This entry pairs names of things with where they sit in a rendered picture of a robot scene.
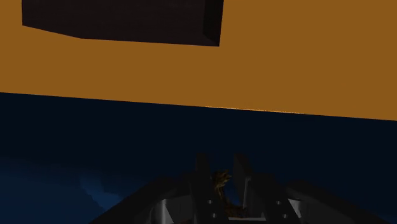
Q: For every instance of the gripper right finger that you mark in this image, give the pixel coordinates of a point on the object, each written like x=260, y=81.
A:
x=263, y=195

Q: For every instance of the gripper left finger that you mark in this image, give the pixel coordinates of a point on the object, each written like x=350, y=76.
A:
x=198, y=192

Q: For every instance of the small brown spiky figure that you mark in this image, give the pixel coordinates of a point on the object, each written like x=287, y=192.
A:
x=224, y=189

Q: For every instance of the dark blue furniture top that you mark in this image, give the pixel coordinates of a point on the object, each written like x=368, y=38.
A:
x=93, y=139

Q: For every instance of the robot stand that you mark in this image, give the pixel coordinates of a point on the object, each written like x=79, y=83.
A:
x=124, y=18

